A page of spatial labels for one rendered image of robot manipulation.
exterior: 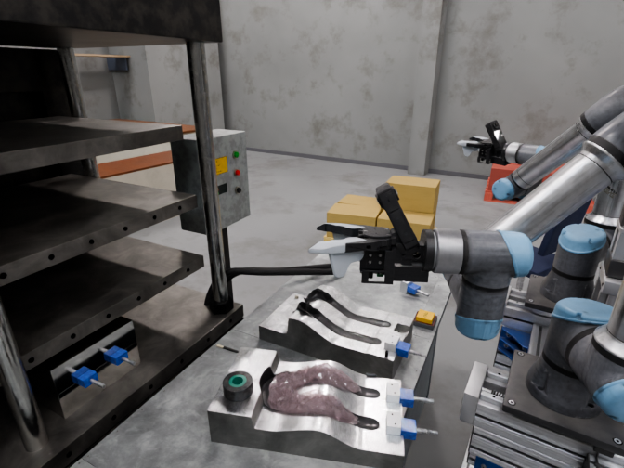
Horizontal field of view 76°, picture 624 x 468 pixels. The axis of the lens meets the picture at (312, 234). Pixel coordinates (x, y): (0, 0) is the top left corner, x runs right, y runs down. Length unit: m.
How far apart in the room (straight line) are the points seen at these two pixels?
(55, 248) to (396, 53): 7.03
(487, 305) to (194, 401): 0.92
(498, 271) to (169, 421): 0.98
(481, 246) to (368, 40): 7.41
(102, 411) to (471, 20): 7.05
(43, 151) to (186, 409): 0.80
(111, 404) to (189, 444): 0.32
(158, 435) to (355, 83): 7.37
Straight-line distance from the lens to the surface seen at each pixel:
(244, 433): 1.16
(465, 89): 7.42
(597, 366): 0.89
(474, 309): 0.73
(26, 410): 1.32
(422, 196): 4.13
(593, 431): 1.07
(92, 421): 1.41
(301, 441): 1.13
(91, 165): 2.01
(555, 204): 0.83
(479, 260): 0.68
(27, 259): 1.22
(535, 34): 7.31
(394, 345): 1.33
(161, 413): 1.33
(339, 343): 1.37
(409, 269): 0.68
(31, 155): 1.22
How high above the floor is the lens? 1.71
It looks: 22 degrees down
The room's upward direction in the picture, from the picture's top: straight up
